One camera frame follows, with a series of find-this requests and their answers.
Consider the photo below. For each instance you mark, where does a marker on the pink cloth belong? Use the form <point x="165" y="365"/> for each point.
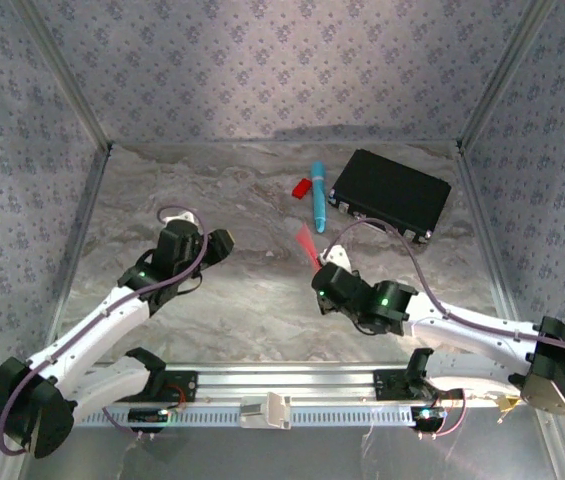
<point x="307" y="242"/>

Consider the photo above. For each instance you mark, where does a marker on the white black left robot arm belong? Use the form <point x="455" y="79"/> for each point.
<point x="102" y="320"/>

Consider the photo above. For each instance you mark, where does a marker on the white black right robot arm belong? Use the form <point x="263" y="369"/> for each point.
<point x="467" y="332"/>

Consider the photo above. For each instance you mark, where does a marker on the small red block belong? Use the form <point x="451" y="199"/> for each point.
<point x="301" y="188"/>

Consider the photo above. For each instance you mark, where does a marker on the light blue pen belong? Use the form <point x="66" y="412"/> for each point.
<point x="319" y="195"/>

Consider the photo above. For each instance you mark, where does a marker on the black hard case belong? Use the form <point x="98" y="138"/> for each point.
<point x="392" y="195"/>

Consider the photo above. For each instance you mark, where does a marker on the black electronics board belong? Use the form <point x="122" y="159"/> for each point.
<point x="429" y="414"/>
<point x="149" y="415"/>

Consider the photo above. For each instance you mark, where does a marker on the yellow tape tag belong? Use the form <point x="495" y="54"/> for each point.
<point x="509" y="402"/>

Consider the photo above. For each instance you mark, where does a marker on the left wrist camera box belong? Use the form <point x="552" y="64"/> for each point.
<point x="182" y="217"/>

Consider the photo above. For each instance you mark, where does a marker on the aluminium frame bar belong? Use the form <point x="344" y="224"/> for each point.
<point x="483" y="225"/>
<point x="557" y="447"/>
<point x="12" y="469"/>
<point x="78" y="250"/>
<point x="501" y="75"/>

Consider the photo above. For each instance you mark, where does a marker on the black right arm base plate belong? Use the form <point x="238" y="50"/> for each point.
<point x="387" y="385"/>

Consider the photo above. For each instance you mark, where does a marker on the aluminium mounting rail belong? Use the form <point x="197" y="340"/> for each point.
<point x="287" y="380"/>

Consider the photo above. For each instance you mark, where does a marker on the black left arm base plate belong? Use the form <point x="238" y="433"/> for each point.
<point x="174" y="377"/>

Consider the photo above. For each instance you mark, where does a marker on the white plastic bracket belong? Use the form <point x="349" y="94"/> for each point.
<point x="267" y="412"/>

